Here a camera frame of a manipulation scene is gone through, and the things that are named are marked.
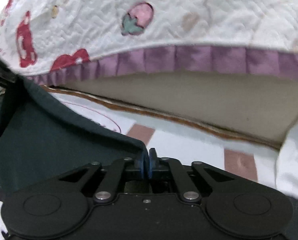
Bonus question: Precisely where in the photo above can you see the checkered bed sheet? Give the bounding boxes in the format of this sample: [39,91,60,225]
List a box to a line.
[51,91,278,188]

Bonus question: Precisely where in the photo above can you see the beige mattress edge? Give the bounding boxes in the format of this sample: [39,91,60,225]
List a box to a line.
[46,71,298,149]

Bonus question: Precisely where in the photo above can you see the floral quilt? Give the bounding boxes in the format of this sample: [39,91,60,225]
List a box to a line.
[276,121,298,198]

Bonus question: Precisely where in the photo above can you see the dark blue denim jeans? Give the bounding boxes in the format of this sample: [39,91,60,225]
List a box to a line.
[0,52,150,196]

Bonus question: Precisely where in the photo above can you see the white bear print quilt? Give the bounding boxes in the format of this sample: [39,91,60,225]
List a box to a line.
[0,0,298,86]

